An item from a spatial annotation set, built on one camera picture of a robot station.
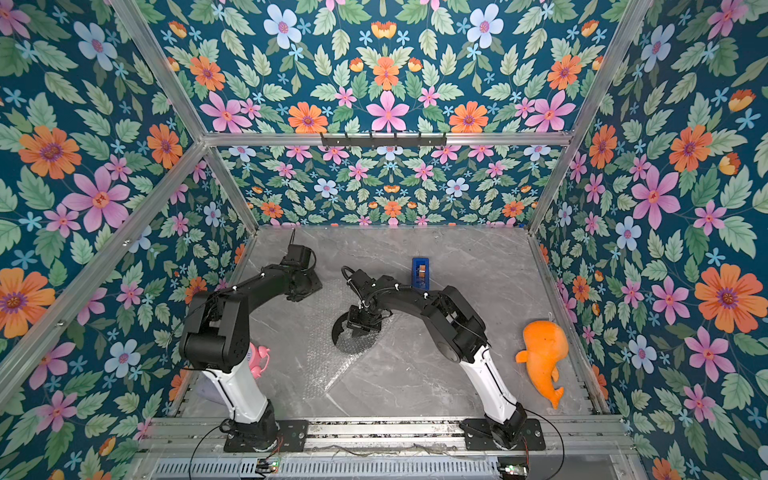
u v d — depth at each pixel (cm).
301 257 80
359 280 79
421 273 99
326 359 86
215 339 50
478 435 72
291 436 74
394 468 77
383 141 92
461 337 57
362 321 82
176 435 75
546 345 80
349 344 88
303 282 84
